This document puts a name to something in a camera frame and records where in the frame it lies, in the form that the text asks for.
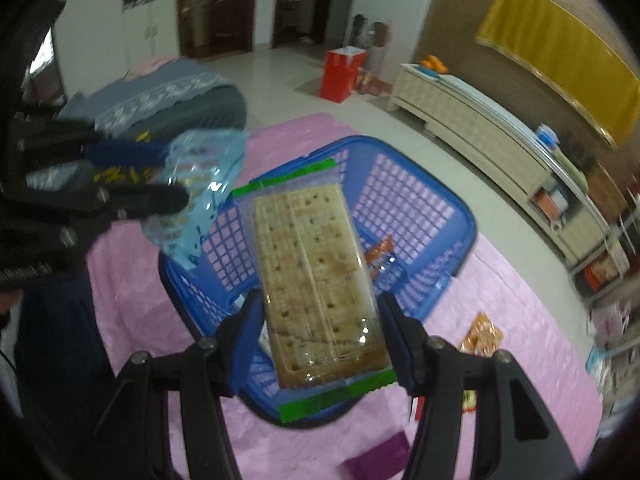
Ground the light blue biscuit pack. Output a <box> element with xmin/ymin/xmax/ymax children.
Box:
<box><xmin>142</xmin><ymin>129</ymin><xmax>248</xmax><ymax>270</ymax></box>

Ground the purple snack packet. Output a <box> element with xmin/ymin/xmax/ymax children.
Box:
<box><xmin>342</xmin><ymin>431</ymin><xmax>410</xmax><ymax>480</ymax></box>

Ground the green-edged cracker pack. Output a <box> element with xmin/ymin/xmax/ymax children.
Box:
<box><xmin>233</xmin><ymin>158</ymin><xmax>396</xmax><ymax>424</ymax></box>

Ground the orange wafer snack packet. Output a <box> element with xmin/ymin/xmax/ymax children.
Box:
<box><xmin>364</xmin><ymin>236</ymin><xmax>395</xmax><ymax>281</ymax></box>

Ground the blue plastic basket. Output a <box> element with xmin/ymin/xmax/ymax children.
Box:
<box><xmin>158</xmin><ymin>134</ymin><xmax>478</xmax><ymax>428</ymax></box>

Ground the yellow-green snack sachet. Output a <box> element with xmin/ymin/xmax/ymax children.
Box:
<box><xmin>462</xmin><ymin>389</ymin><xmax>477</xmax><ymax>413</ymax></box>

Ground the orange snack sachet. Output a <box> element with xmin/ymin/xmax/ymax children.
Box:
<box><xmin>459</xmin><ymin>312</ymin><xmax>503</xmax><ymax>358</ymax></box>

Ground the grey queen cushion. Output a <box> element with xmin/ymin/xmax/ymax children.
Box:
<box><xmin>58</xmin><ymin>58</ymin><xmax>247</xmax><ymax>141</ymax></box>

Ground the pink quilted table cover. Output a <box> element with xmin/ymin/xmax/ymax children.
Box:
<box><xmin>87</xmin><ymin>113</ymin><xmax>602</xmax><ymax>479</ymax></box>

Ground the red paper bag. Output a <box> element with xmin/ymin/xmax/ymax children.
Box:
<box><xmin>319</xmin><ymin>46</ymin><xmax>368</xmax><ymax>103</ymax></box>

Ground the cream TV cabinet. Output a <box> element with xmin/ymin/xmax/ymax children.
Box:
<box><xmin>388</xmin><ymin>63</ymin><xmax>613</xmax><ymax>266</ymax></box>

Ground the blue tissue pack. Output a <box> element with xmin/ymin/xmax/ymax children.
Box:
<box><xmin>535</xmin><ymin>124</ymin><xmax>560</xmax><ymax>151</ymax></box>

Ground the pile of oranges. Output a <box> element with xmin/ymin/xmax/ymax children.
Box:
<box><xmin>420</xmin><ymin>54</ymin><xmax>448</xmax><ymax>75</ymax></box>

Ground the yellow cloth cover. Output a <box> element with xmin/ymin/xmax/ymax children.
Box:
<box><xmin>476</xmin><ymin>0</ymin><xmax>639</xmax><ymax>146</ymax></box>

